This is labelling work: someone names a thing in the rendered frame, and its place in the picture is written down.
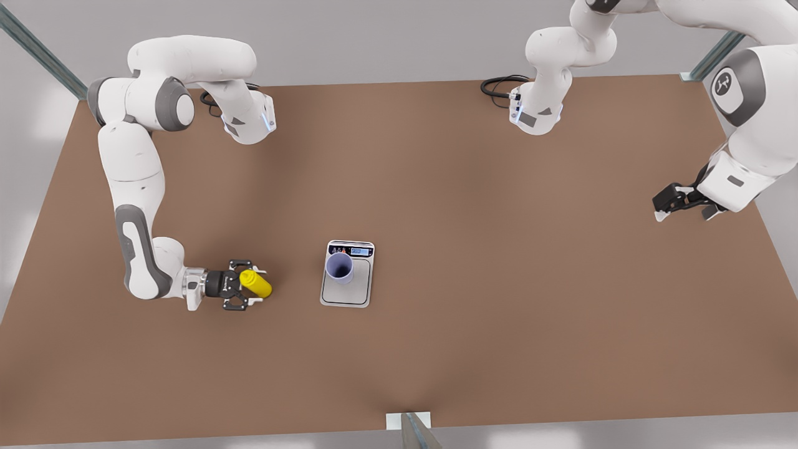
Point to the silver kitchen scale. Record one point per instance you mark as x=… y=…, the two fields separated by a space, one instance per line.
x=348 y=274

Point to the yellow sauce bottle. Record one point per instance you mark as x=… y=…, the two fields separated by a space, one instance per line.
x=256 y=284

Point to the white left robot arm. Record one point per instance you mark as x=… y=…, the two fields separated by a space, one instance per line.
x=742 y=125

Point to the lavender cup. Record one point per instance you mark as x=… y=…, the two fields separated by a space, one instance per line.
x=340 y=267

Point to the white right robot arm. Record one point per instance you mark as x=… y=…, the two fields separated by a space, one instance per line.
x=140 y=156

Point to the silver frame post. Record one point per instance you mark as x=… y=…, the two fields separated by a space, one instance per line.
x=40 y=51
x=414 y=430
x=714 y=56

